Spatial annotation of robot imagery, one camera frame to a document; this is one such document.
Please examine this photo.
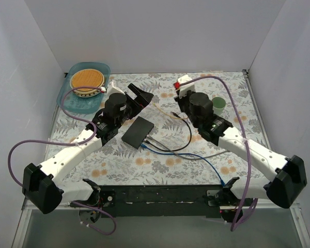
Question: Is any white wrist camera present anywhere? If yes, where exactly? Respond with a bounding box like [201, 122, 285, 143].
[174, 74, 195, 99]
[106, 80, 125, 97]

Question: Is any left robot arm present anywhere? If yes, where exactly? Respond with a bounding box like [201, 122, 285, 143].
[22, 82, 153, 214]

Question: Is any black ethernet cable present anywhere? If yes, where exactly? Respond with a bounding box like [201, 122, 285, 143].
[145, 111, 192, 152]

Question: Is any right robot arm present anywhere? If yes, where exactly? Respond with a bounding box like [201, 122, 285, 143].
[175, 90, 307, 209]

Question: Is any blue ethernet cable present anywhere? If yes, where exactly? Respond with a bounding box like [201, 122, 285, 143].
[140, 143, 226, 185]

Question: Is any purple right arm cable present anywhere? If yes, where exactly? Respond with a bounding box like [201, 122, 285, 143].
[174, 74, 259, 232]

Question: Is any yellow ethernet cable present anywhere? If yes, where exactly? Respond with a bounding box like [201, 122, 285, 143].
[152, 103, 189, 120]

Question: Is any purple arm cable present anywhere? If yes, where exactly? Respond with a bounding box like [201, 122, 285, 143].
[174, 74, 259, 232]
[7, 86, 117, 236]

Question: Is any woven basket plate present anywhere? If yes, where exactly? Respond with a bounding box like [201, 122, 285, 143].
[70, 69, 105, 98]

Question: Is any grey ethernet cable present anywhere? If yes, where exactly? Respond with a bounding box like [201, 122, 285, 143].
[144, 136, 230, 161]

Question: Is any floral table mat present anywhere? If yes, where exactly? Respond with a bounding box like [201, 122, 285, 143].
[65, 72, 268, 185]

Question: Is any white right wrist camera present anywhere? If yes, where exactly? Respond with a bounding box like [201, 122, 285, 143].
[174, 74, 195, 99]

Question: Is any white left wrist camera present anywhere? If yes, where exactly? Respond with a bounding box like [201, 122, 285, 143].
[106, 80, 125, 97]

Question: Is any teal plastic tray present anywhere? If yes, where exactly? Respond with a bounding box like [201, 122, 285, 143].
[56, 61, 112, 114]

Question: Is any green cup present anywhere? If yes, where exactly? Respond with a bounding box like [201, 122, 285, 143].
[212, 97, 226, 115]

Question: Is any black network switch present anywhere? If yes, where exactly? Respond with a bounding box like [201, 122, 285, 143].
[121, 117, 154, 149]

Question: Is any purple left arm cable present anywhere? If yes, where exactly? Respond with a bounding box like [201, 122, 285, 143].
[7, 86, 117, 236]

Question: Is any aluminium frame rail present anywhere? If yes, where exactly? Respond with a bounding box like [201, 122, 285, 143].
[12, 200, 310, 247]

